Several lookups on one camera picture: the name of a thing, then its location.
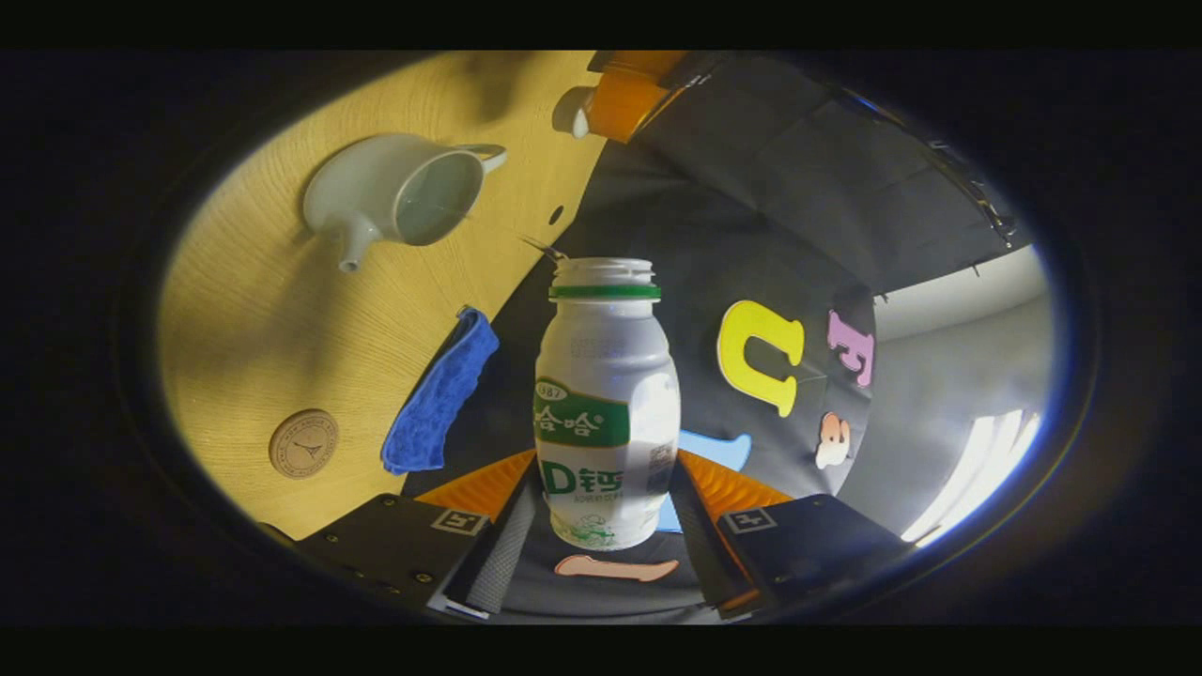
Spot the white water bottle green label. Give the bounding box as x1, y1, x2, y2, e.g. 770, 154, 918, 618
533, 258, 682, 552

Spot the white ceramic teacup with spout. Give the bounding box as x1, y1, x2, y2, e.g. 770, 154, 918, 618
302, 132, 508, 273

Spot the blue towel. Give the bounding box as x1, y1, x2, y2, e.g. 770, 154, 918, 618
380, 306, 501, 476

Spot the black backdrop cloth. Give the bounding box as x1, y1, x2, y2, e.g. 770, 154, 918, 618
402, 52, 1034, 622

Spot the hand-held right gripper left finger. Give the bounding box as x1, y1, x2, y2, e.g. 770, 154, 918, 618
299, 449, 546, 622

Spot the round wooden coaster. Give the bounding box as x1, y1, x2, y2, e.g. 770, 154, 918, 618
269, 408, 340, 481

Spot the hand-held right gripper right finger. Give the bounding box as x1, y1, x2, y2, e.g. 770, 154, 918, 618
669, 449, 914, 621

